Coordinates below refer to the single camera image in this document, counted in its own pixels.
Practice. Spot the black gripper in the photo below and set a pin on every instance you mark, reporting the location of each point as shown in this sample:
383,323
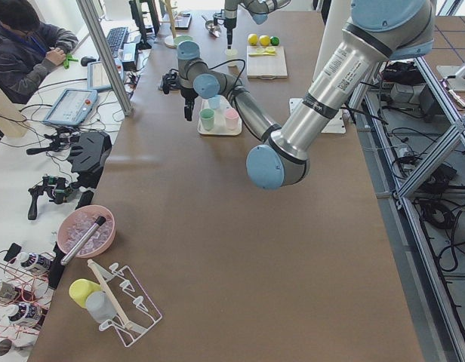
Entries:
188,94
229,23

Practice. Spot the green cup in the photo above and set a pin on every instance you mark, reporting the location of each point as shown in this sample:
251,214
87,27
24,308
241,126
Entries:
207,118

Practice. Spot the cream yellow cup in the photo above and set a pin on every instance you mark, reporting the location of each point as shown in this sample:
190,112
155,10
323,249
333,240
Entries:
231,56

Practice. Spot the blue cup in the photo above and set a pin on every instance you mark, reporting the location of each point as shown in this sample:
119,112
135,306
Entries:
214,102

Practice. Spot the pink cup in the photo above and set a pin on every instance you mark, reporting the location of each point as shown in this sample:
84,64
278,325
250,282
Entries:
231,118

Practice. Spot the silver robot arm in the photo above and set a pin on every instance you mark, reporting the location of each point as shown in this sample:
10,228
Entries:
259,11
375,32

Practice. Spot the cream rabbit tray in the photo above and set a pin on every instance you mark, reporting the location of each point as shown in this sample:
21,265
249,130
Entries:
219,123

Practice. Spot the metal scoop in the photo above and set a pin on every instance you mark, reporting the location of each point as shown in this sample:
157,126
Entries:
212,28

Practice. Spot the yellow lemon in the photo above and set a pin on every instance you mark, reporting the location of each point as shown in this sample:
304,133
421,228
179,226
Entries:
252,39
264,40

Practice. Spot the green lime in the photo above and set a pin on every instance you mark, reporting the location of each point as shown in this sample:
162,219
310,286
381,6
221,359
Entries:
274,41

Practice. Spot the green bowl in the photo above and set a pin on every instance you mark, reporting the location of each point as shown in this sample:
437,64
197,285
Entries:
181,38

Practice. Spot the yellow plastic knife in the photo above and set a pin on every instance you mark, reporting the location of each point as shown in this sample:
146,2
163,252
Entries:
257,54

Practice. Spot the wooden cutting board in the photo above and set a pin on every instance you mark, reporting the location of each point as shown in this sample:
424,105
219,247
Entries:
266,67

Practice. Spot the wooden cup stand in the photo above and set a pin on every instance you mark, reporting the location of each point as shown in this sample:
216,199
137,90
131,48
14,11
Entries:
169,21

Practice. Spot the black monitor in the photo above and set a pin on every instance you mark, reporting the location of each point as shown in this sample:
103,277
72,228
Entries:
147,37

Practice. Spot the blue teach pendant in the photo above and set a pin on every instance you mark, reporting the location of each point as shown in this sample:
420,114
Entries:
98,80
71,108

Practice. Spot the black keyboard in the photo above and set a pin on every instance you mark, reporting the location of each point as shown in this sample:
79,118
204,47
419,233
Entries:
116,38

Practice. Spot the black plastic housing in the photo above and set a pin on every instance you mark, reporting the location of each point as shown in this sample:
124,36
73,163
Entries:
88,156

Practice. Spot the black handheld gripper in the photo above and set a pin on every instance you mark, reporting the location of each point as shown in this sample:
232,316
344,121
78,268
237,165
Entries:
61,140
57,188

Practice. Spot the metal pestle in bowl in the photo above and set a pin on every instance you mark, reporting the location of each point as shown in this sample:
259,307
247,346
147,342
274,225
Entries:
83,240

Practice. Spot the pink bowl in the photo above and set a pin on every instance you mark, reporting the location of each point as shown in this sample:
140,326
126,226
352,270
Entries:
81,221

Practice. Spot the seated person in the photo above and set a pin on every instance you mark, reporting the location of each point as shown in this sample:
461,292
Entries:
29,49

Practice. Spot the yellow cup on rack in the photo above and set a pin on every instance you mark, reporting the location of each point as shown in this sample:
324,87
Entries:
81,289

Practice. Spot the grey cup on rack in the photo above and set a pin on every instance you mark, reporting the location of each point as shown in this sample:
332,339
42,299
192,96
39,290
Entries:
100,307

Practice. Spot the wooden stick on rack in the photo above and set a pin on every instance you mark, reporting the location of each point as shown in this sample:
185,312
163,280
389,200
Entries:
103,276

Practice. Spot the black gripper camera mount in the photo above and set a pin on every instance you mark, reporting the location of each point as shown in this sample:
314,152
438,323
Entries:
218,19

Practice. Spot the aluminium frame post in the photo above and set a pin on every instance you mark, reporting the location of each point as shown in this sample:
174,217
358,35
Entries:
90,16

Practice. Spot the white wire rack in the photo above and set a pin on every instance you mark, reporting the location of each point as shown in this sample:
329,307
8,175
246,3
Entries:
135,301

